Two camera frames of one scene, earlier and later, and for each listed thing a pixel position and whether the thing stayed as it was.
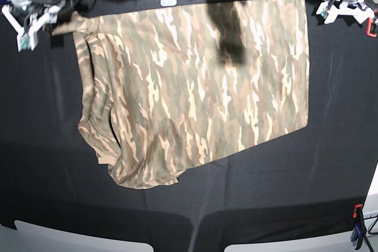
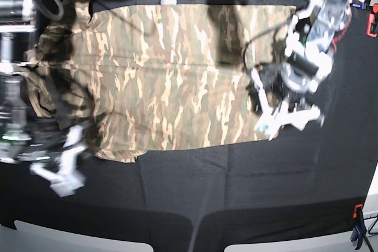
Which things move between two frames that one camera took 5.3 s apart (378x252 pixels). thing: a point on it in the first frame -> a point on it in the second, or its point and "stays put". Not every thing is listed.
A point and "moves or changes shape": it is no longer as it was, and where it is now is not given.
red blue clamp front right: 359,229 stays put
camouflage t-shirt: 166,86 moves or changes shape
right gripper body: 330,13 -> 282,113
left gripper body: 26,20 -> 69,177
